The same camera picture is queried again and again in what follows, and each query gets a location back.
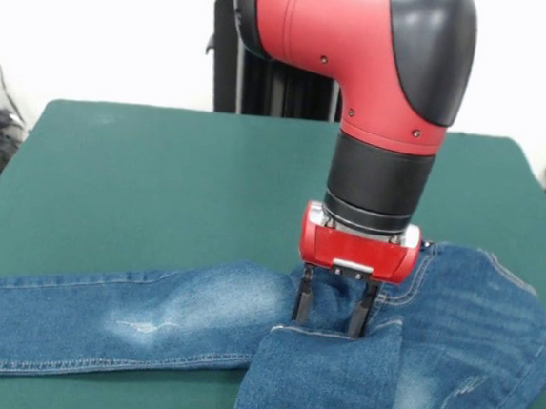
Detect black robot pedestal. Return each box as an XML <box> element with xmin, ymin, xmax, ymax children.
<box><xmin>185</xmin><ymin>0</ymin><xmax>354</xmax><ymax>125</ymax></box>

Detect dark green table cloth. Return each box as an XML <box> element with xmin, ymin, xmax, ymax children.
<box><xmin>0</xmin><ymin>92</ymin><xmax>546</xmax><ymax>409</ymax></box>

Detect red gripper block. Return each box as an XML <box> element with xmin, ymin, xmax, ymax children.
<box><xmin>289</xmin><ymin>199</ymin><xmax>426</xmax><ymax>345</ymax></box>

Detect blue denim jeans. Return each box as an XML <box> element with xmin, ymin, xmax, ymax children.
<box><xmin>0</xmin><ymin>204</ymin><xmax>546</xmax><ymax>409</ymax></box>

